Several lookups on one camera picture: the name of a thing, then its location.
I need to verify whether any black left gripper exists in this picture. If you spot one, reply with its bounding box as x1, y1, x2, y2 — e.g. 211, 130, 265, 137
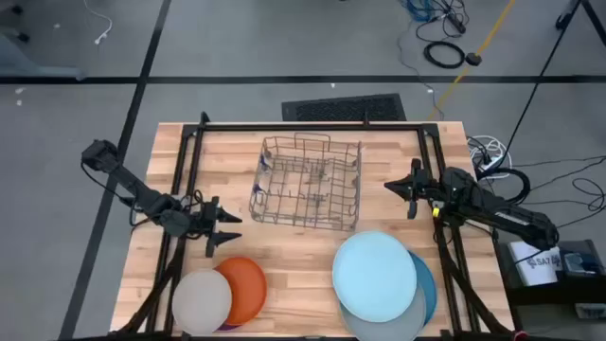
188, 194, 243, 260

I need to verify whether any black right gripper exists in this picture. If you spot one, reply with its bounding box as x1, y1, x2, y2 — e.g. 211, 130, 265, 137
383, 157, 444, 222

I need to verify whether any orange plate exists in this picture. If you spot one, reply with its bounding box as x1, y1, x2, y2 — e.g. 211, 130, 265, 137
215, 256, 269, 327

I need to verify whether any cream plate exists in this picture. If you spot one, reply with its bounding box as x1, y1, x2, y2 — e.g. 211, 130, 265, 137
170, 268, 234, 336

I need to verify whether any light blue plate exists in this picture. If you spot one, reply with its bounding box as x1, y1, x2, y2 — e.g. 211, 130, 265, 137
330, 230, 419, 324

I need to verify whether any dark blue plate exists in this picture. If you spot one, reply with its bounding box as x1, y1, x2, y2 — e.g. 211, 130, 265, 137
407, 250, 438, 328

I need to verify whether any grey plate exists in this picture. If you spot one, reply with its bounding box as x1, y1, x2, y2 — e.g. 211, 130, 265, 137
339, 283, 427, 341

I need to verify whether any white power strip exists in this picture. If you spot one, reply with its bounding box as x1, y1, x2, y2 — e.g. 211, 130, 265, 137
477, 154, 507, 174

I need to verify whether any black floor vent grate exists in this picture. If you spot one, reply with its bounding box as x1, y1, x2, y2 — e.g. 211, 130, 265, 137
281, 93, 407, 122

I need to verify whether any white labelled box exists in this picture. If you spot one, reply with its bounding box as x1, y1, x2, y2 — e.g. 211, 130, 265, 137
508, 239, 562, 288

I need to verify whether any black floor power strip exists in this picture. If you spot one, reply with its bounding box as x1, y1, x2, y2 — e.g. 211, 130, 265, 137
444, 11, 468, 35

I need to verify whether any black side cart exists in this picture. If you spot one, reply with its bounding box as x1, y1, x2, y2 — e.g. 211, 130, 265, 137
494, 239, 606, 341

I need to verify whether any dark grey device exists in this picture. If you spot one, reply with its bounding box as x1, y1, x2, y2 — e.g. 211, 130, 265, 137
561, 252, 606, 278

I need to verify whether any white label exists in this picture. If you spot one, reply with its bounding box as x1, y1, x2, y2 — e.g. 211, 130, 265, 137
575, 302, 606, 320

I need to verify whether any black stand leg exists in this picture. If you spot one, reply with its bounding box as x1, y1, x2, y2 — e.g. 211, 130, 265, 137
554, 0, 606, 48

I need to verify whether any grey bench base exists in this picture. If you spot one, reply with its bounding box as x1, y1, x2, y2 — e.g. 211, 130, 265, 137
0, 0, 87, 81

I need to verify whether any grey wire dish rack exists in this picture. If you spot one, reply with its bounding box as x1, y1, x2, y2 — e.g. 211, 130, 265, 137
248, 132, 364, 233

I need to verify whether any white cable coil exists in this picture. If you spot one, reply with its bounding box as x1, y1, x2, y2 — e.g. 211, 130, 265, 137
466, 135, 508, 165

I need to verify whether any black metal table frame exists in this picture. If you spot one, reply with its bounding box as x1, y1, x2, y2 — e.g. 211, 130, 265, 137
111, 111, 517, 341

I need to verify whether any thin black floor cable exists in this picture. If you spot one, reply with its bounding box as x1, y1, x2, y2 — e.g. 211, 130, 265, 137
396, 21, 445, 120

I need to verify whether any coiled black cable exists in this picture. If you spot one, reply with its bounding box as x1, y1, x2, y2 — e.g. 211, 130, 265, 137
422, 40, 467, 70

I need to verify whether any blue cable bundle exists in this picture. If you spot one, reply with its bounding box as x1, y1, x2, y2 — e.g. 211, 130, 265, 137
401, 0, 435, 23

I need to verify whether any long yellow cable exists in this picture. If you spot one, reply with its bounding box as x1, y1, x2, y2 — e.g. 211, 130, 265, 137
425, 0, 517, 122

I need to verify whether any long black cable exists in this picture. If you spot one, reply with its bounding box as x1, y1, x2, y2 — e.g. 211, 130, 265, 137
504, 0, 583, 155

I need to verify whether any thin black cable tangle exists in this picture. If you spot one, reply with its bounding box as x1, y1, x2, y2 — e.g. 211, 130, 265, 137
510, 154, 606, 229

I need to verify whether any white floor cable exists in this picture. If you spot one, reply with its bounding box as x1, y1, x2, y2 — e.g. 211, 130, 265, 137
83, 0, 114, 46

